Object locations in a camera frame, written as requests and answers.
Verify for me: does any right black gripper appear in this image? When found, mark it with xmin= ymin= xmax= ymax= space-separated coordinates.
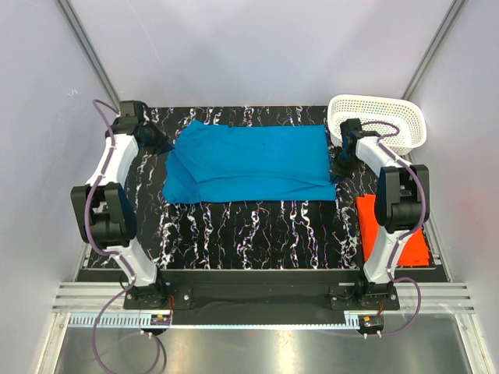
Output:
xmin=328 ymin=146 xmax=359 ymax=184

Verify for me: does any blue t shirt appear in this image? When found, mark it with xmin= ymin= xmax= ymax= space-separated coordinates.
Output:
xmin=162 ymin=120 xmax=336 ymax=204

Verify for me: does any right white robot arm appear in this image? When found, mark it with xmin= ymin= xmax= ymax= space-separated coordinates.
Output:
xmin=331 ymin=118 xmax=429 ymax=309

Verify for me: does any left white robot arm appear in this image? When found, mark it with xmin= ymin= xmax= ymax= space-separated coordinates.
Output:
xmin=70 ymin=101 xmax=173 ymax=309

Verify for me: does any white plastic basket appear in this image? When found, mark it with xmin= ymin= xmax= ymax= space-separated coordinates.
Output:
xmin=327 ymin=94 xmax=427 ymax=156

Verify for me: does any folded orange t shirt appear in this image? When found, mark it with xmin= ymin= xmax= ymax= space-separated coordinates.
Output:
xmin=356 ymin=194 xmax=430 ymax=267

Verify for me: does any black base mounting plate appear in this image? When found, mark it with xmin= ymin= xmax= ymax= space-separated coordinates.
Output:
xmin=76 ymin=266 xmax=453 ymax=326

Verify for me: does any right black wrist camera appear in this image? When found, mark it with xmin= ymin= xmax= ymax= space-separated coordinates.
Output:
xmin=340 ymin=118 xmax=362 ymax=150

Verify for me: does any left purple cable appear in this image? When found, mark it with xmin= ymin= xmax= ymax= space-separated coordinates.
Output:
xmin=87 ymin=99 xmax=167 ymax=373

